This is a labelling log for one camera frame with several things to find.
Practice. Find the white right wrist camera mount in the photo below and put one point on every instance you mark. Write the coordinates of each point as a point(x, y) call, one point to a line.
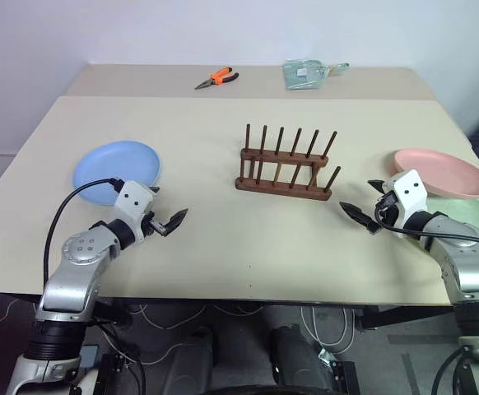
point(409, 193)

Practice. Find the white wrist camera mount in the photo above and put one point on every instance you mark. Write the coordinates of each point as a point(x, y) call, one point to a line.
point(409, 193)
point(131, 201)

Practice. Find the dark rounded shape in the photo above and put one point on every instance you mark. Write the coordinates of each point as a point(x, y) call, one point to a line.
point(299, 358)
point(192, 362)

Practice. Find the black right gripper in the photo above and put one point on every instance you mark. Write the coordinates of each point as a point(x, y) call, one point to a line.
point(389, 207)

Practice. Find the black table frame bar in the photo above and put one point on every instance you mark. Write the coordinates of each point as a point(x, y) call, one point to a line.
point(408, 316)

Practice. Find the blue plate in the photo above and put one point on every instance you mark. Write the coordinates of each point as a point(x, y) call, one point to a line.
point(112, 168)

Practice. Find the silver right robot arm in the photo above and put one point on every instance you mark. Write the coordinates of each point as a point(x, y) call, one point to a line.
point(468, 267)

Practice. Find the teal plastic package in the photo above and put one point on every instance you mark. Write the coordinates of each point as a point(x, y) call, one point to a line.
point(303, 74)

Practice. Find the green plate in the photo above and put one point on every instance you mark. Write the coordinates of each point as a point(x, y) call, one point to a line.
point(476, 218)

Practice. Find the wooden dish rack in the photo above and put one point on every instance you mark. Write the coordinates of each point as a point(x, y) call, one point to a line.
point(282, 179)

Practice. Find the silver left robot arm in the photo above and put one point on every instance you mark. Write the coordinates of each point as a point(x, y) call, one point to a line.
point(77, 267)

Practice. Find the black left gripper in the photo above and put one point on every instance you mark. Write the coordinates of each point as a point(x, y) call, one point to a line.
point(154, 226)

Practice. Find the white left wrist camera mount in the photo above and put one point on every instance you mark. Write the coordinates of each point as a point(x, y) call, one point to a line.
point(131, 201)

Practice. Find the pink-red plate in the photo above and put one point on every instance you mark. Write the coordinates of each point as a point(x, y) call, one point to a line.
point(449, 170)

